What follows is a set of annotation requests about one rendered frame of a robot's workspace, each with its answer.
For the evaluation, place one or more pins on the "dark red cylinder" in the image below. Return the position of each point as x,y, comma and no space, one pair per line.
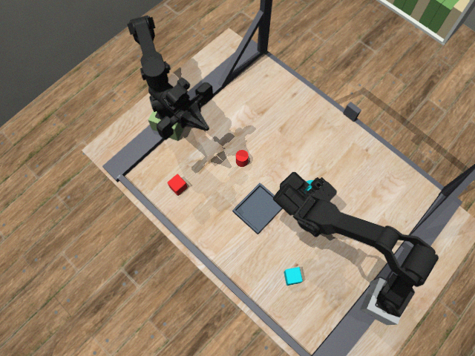
242,158

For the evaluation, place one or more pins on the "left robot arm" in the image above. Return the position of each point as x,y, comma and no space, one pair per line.
325,218

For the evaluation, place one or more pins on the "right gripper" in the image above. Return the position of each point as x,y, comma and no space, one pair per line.
182,114

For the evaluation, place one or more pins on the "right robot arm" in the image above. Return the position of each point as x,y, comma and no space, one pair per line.
155,70

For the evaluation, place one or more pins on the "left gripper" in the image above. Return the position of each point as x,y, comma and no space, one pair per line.
296,182

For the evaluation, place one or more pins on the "red cube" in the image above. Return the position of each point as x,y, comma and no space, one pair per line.
178,185

